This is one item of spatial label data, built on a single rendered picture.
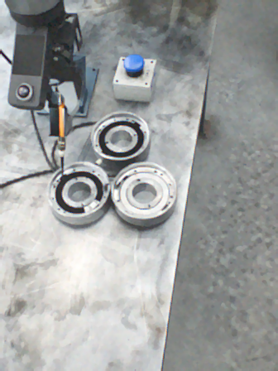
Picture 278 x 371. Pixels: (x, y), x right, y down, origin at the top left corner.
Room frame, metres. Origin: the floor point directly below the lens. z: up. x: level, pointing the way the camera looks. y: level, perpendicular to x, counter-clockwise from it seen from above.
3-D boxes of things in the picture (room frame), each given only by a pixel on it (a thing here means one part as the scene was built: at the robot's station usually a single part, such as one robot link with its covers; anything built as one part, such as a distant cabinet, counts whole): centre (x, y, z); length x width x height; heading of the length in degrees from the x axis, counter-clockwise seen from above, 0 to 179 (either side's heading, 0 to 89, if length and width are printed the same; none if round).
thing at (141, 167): (0.40, -0.05, 0.82); 0.10 x 0.10 x 0.04
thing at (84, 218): (0.43, 0.05, 0.82); 0.10 x 0.10 x 0.04
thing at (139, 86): (0.66, -0.09, 0.82); 0.08 x 0.07 x 0.05; 157
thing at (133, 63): (0.66, -0.09, 0.85); 0.04 x 0.04 x 0.05
